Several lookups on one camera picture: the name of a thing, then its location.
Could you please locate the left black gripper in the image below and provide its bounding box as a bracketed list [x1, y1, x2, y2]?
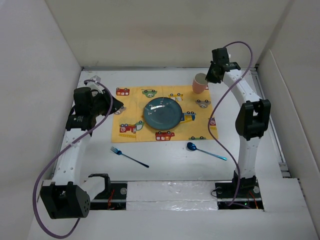
[89, 89, 123, 117]

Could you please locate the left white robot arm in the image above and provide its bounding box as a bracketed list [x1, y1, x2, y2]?
[40, 86, 124, 219]

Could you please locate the yellow cartoon vehicle cloth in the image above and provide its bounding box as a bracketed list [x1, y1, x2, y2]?
[111, 85, 219, 143]

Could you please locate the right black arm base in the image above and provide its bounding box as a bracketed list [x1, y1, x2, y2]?
[210, 172, 264, 210]

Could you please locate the blue metal spoon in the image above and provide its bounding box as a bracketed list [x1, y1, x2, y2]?
[186, 141, 228, 161]

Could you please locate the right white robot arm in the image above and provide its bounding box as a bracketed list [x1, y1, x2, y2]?
[206, 47, 271, 197]

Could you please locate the teal ceramic plate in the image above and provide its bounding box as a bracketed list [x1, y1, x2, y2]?
[142, 97, 183, 131]

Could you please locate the white foam front block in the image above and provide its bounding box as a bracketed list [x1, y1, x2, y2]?
[126, 180, 218, 212]

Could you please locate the pink ceramic mug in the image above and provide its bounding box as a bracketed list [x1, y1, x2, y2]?
[192, 73, 208, 94]

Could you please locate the blue metal fork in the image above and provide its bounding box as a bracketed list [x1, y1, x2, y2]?
[110, 146, 150, 168]

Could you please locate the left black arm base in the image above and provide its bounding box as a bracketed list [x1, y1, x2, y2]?
[90, 181, 128, 211]

